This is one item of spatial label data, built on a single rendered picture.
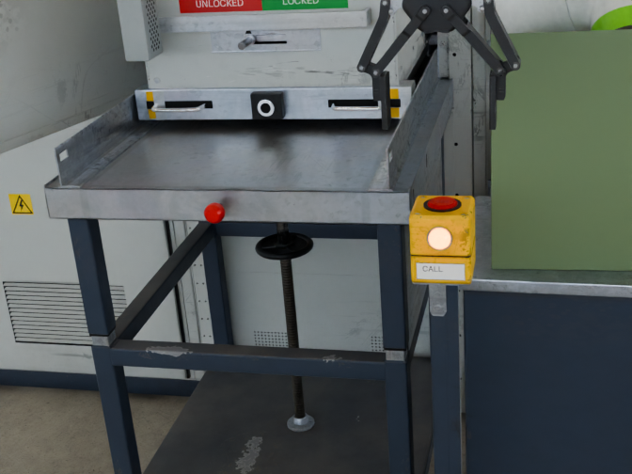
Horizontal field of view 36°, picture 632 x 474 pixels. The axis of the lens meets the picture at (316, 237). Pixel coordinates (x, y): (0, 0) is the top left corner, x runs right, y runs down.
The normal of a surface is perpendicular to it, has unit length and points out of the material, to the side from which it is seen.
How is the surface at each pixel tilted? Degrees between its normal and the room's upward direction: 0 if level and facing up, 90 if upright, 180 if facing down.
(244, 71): 90
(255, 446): 0
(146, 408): 0
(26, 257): 90
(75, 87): 90
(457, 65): 90
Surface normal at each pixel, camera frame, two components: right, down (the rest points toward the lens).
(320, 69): -0.22, 0.40
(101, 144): 0.97, 0.02
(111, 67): 0.84, 0.15
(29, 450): -0.07, -0.92
